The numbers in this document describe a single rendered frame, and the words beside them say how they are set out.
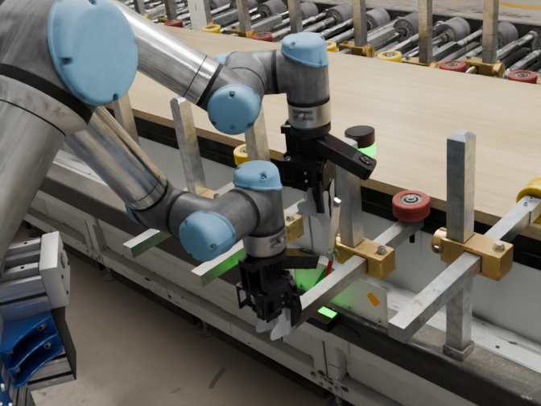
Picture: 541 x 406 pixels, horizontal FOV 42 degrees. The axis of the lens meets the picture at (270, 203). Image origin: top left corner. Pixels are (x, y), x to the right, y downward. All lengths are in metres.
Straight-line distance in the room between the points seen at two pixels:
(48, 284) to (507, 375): 0.87
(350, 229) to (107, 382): 1.39
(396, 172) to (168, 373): 1.25
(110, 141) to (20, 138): 0.27
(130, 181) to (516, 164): 0.95
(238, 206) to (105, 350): 1.72
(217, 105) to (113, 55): 0.29
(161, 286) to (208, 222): 1.67
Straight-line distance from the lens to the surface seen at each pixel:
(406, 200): 1.54
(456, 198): 1.24
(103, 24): 0.79
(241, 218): 1.07
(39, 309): 1.40
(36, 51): 0.78
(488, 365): 1.44
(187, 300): 2.59
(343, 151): 1.24
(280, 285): 1.21
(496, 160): 1.71
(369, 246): 1.46
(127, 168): 1.05
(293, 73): 1.17
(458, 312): 1.38
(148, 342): 2.71
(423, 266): 1.68
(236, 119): 1.05
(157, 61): 1.06
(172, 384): 2.51
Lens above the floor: 1.67
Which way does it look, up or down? 29 degrees down
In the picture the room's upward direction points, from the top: 8 degrees counter-clockwise
